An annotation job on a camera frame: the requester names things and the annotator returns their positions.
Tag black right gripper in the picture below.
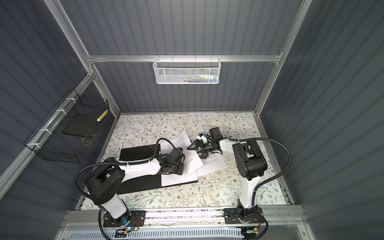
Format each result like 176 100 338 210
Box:
188 140 216 159

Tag printed paper sheet back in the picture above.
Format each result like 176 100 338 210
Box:
171 130 204 176

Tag red folder black inside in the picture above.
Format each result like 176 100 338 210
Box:
115 143 199 195

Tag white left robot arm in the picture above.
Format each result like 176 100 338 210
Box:
85 148 185 220

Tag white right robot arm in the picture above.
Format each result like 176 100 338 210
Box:
187 138 268 223

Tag floral patterned table mat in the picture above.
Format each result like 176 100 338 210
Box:
104 113 260 209

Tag pens in white basket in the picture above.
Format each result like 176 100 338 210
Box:
176 74 219 84

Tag yellow green marker pen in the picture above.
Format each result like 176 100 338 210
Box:
97 110 109 122

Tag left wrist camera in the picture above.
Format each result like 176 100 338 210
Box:
169 148 185 163

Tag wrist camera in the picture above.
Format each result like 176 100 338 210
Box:
169 148 185 163
198 127 224 143

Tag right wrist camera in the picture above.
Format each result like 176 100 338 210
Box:
198 127 224 143

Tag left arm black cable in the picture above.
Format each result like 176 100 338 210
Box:
73 137 178 240

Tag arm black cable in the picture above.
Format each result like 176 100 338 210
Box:
73 137 178 240
227 136 292 208

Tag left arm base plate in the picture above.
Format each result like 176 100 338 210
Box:
101 211 147 229

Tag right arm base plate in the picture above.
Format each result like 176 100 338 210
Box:
222 208 265 225

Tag white ventilated front rail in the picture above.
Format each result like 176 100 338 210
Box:
67 229 244 240

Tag white wire mesh basket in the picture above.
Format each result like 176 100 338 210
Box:
153 59 222 85

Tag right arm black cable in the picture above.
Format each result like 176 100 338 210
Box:
227 136 292 208

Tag black wire basket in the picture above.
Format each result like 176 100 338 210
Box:
24 91 110 164

